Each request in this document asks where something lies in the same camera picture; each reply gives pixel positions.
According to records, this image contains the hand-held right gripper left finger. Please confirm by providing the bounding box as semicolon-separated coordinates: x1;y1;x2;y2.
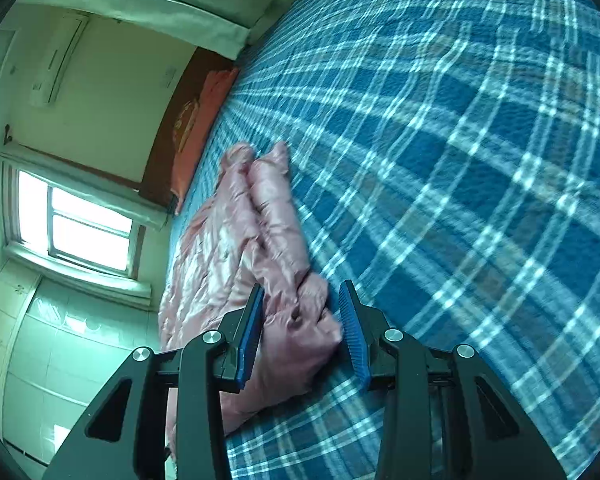
42;282;266;480

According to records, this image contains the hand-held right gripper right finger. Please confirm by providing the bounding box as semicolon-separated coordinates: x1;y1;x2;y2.
337;280;568;480

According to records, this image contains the pink puffer jacket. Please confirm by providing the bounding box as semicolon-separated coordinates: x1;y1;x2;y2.
157;141;345;453

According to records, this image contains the pink pillow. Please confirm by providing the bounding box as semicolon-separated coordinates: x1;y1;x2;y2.
170;67;241;216

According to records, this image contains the glass door wardrobe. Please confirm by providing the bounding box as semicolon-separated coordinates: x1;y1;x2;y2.
0;260;173;480

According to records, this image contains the bed with blue plaid sheet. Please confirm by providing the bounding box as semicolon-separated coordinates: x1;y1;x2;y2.
165;0;600;480

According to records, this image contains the small brown cushion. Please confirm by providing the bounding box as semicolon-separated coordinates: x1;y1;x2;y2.
172;97;203;153

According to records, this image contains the wooden headboard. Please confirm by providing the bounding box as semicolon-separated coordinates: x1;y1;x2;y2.
139;47;236;211

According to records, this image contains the white air conditioner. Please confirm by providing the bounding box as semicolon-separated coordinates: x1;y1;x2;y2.
27;12;91;107

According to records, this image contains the long white curtain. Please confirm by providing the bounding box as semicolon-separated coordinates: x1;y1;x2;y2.
45;0;251;58

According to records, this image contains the window with white frame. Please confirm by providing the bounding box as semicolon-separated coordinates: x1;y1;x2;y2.
0;157;148;281

